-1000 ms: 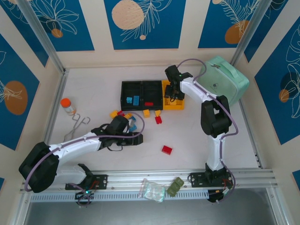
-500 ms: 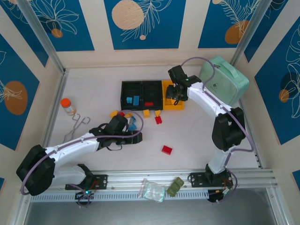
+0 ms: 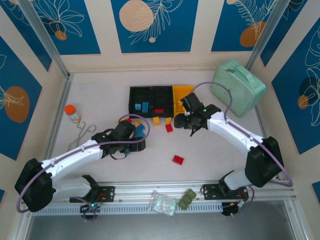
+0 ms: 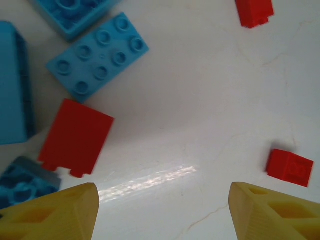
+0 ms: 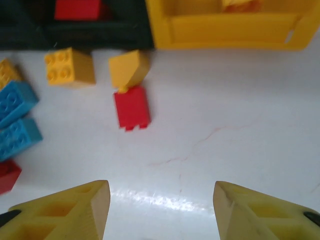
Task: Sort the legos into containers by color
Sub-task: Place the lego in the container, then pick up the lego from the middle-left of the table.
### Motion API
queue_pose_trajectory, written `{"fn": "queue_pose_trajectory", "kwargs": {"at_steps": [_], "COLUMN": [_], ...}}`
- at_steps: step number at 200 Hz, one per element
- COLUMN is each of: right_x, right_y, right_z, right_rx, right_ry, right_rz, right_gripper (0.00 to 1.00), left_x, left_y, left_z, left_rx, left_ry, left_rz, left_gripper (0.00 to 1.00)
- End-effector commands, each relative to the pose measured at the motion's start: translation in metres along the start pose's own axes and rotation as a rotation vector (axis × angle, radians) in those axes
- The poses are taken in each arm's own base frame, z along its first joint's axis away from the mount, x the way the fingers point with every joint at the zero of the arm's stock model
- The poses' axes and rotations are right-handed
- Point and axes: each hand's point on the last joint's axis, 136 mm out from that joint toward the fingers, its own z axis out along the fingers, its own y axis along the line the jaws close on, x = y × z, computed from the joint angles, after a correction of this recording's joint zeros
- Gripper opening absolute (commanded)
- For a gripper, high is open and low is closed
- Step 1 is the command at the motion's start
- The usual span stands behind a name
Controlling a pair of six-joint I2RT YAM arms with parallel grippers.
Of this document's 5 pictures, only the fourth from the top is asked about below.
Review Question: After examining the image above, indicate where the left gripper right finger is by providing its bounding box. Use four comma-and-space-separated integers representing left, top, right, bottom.
228, 181, 320, 240

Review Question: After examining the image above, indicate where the blue two-by-four lego brick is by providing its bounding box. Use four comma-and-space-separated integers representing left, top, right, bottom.
0, 21, 37, 146
45, 11, 150, 104
34, 0, 123, 42

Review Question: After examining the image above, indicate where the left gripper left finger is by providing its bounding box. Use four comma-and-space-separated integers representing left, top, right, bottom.
0, 182, 101, 240

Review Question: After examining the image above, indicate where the small blue lego brick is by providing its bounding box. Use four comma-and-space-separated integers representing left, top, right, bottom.
0, 156, 62, 211

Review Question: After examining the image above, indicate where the red lego brick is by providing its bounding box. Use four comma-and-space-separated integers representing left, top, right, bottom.
235, 0, 275, 30
265, 148, 315, 188
37, 98, 115, 179

